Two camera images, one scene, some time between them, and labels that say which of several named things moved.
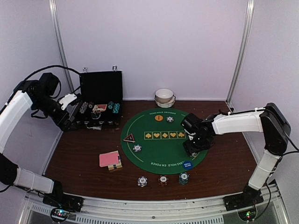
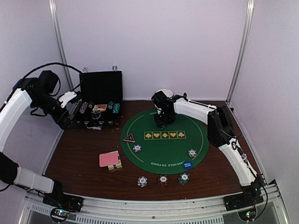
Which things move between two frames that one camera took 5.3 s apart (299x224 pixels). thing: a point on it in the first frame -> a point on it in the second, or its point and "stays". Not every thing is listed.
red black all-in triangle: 130,138 stays
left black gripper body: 58,119 stays
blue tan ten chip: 137,148 stays
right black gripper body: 199,144 -> 165,118
